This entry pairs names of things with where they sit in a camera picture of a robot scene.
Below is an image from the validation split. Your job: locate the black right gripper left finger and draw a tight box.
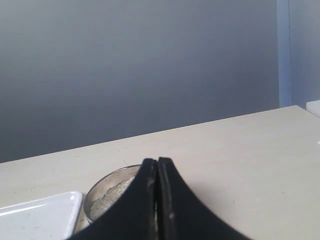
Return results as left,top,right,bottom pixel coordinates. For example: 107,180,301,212
70,158,158,240

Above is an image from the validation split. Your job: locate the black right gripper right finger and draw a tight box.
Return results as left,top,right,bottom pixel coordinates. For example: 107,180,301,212
157,157,248,240

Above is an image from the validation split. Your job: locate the steel bowl of rice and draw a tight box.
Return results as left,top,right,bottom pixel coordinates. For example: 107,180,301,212
83,164,140,223

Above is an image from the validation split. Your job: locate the white rectangular tray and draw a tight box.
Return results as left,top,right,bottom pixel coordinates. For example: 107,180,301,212
0,191,83,240

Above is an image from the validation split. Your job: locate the white furniture beside table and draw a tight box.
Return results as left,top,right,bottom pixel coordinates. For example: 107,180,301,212
306,100,320,118

